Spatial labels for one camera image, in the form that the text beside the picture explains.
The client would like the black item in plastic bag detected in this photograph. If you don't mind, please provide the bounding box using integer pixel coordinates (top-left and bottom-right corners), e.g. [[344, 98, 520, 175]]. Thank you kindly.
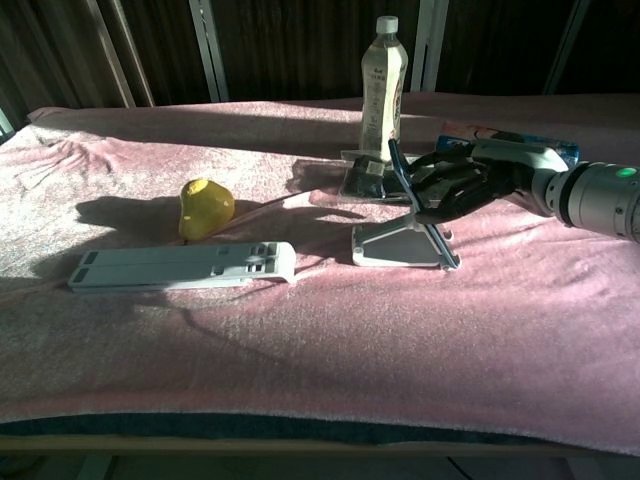
[[291, 148, 427, 204]]

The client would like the pink terry towel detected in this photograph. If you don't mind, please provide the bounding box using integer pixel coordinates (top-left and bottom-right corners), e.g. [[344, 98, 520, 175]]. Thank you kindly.
[[0, 92, 640, 442]]

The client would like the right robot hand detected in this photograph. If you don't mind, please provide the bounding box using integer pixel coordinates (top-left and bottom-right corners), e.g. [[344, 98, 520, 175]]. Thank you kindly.
[[406, 139, 567, 227]]

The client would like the yellow pear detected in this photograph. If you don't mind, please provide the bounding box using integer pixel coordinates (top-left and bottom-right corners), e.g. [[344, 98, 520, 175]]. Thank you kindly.
[[178, 178, 236, 241]]

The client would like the milky plastic drink bottle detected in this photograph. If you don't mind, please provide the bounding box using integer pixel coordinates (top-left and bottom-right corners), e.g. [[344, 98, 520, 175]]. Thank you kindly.
[[360, 15, 409, 162]]

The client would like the black smartphone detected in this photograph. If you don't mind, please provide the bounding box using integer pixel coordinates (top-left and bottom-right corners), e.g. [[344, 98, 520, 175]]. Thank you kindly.
[[387, 138, 432, 214]]

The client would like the grey metal frame post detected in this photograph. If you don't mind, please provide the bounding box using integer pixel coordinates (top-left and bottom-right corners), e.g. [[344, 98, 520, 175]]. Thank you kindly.
[[541, 0, 592, 96]]

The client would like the white metal frame post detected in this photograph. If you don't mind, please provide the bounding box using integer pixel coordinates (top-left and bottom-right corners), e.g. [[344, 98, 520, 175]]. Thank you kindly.
[[408, 0, 450, 94], [187, 0, 231, 104]]

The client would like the blue cookie package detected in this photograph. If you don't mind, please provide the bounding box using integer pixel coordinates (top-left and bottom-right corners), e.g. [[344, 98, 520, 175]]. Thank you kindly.
[[435, 121, 582, 165]]

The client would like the white power strip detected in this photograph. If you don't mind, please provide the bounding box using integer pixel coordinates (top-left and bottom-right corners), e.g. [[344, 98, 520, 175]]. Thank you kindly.
[[66, 241, 298, 294]]

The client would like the white triangular plastic stand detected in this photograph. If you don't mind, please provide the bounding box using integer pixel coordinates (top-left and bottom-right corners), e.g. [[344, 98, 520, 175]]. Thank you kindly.
[[350, 210, 464, 272]]

